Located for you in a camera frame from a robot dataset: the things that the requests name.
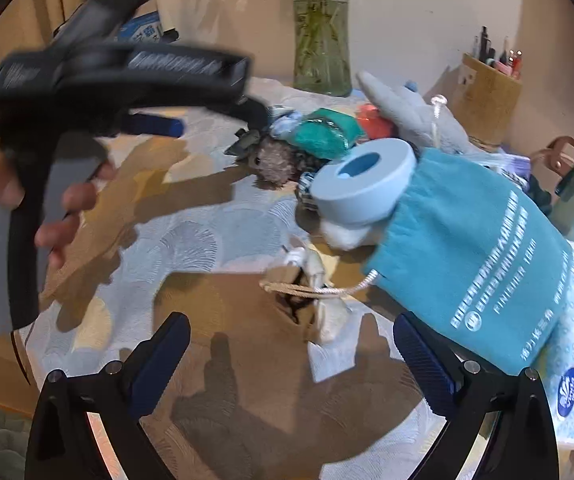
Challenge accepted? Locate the woven pen holder with pens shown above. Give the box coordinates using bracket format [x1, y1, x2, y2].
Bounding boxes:
[448, 25, 524, 137]

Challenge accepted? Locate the brown fluffy ball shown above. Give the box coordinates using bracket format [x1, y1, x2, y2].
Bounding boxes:
[256, 136, 309, 192]

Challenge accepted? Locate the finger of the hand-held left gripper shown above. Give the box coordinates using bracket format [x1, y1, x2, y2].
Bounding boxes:
[207, 94, 271, 129]
[117, 112, 186, 139]

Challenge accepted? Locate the grey-blue plush toy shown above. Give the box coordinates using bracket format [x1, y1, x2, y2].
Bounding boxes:
[356, 70, 482, 157]

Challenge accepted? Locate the blue and white box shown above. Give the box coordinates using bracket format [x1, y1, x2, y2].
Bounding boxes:
[116, 10, 164, 45]

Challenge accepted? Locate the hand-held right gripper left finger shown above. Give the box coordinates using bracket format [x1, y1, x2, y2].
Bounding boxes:
[24, 312, 193, 480]

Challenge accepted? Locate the glass vase with green stems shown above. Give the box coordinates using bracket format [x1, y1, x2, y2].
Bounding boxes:
[293, 0, 354, 97]

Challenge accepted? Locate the person's left hand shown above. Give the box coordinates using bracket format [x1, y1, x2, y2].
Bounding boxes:
[0, 150, 118, 272]

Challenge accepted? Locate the dark green bow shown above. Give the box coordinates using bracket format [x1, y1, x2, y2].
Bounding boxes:
[224, 129, 269, 162]

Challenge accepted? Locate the pink-red small pouch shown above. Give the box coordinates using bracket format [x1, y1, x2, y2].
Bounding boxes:
[356, 102, 394, 140]

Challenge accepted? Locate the wooden chair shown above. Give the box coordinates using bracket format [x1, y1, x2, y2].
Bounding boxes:
[531, 136, 574, 183]

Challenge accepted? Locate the light blue tape roll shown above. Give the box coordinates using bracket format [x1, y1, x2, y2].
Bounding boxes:
[311, 140, 418, 227]

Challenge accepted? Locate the beige drawstring pouch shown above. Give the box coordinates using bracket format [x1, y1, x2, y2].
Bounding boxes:
[259, 244, 354, 347]

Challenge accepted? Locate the teal drawstring pouch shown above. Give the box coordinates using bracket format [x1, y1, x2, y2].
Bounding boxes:
[363, 147, 574, 377]

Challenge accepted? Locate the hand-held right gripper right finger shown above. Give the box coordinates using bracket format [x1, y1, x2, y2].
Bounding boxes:
[392, 312, 560, 480]

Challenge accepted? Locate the purple packet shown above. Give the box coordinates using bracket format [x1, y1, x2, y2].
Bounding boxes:
[477, 152, 532, 178]

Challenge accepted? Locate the patterned tablecloth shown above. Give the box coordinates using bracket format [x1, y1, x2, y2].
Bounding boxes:
[12, 77, 518, 480]

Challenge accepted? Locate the green crinkled packet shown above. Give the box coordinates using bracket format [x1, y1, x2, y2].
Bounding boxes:
[294, 107, 366, 162]

